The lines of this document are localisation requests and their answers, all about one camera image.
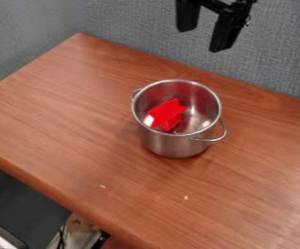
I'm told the stainless steel pot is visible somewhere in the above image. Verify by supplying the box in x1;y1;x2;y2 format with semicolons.
129;79;227;159

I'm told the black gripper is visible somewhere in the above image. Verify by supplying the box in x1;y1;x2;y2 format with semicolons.
175;0;258;53

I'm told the wooden table leg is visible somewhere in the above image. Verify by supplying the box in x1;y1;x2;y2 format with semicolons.
45;213;109;249

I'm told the red plastic block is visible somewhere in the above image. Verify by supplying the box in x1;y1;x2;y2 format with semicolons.
147;98;185;131

